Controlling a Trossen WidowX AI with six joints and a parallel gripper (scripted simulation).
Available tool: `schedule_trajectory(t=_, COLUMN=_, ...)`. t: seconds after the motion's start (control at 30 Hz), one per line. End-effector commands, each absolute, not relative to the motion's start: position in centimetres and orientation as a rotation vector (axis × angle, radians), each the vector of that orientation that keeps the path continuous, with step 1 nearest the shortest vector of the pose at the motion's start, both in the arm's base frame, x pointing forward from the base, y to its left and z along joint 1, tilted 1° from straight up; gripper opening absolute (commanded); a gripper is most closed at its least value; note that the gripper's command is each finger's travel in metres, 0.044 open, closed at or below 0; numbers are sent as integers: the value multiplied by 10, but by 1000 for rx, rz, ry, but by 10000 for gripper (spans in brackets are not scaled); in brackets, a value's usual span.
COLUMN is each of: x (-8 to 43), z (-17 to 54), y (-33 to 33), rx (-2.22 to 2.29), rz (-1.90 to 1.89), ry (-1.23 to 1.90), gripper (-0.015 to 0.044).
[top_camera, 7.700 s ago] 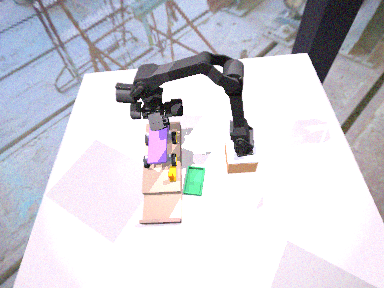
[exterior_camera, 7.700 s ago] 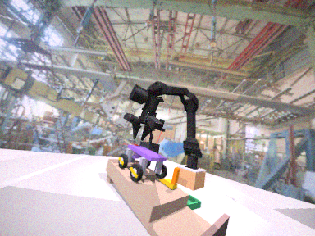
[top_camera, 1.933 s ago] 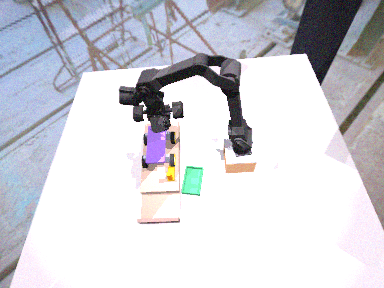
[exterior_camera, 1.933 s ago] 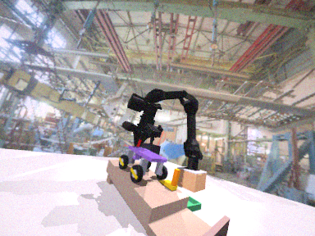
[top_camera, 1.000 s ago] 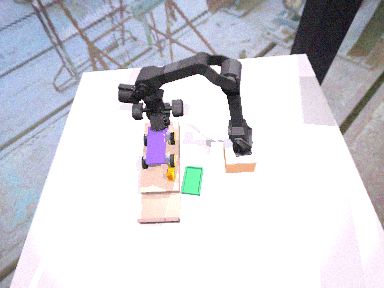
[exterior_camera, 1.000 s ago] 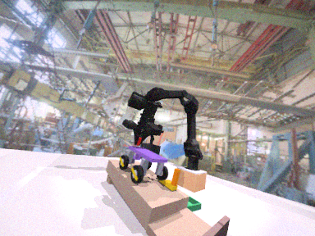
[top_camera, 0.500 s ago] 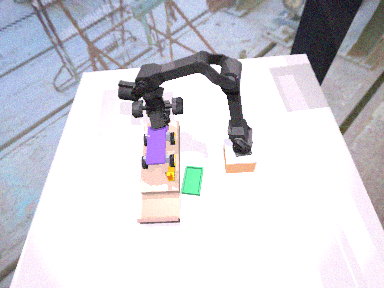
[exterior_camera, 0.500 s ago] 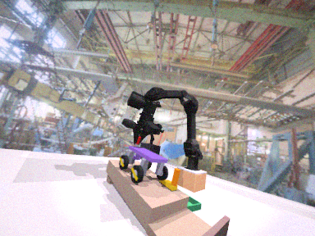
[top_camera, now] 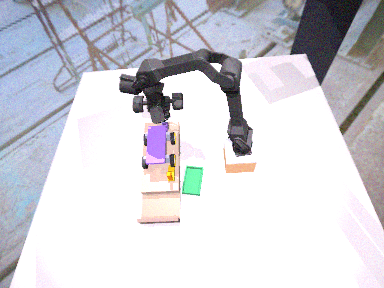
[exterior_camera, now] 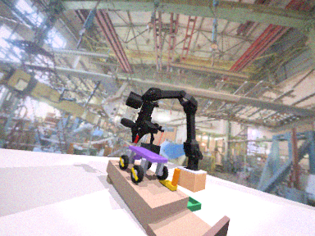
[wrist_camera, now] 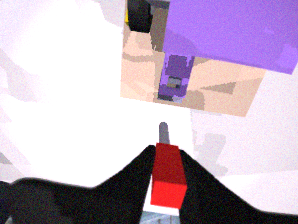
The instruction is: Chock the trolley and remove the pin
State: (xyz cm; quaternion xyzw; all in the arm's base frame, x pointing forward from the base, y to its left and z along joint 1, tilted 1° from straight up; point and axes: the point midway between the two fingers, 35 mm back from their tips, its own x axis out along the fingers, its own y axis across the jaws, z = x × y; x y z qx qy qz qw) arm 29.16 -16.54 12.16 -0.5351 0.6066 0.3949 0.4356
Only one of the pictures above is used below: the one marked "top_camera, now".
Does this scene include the green tray floor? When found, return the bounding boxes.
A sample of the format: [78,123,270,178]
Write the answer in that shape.
[183,168,202,193]

